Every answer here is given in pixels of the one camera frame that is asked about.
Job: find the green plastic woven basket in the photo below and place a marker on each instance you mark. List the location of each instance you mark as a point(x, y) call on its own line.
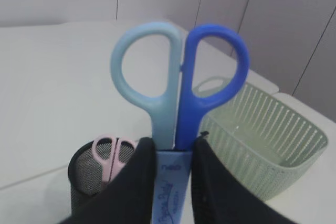
point(263, 143)

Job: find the blue safety scissors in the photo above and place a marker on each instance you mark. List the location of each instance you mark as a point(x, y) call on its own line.
point(177, 113)

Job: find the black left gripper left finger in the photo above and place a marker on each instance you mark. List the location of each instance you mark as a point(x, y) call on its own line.
point(129, 197)

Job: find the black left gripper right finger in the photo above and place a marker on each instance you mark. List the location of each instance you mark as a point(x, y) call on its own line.
point(218, 197)

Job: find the pink safety scissors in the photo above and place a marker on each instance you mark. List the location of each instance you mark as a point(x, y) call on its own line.
point(112, 153)

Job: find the black mesh pen holder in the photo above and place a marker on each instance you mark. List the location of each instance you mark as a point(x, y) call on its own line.
point(85, 177)

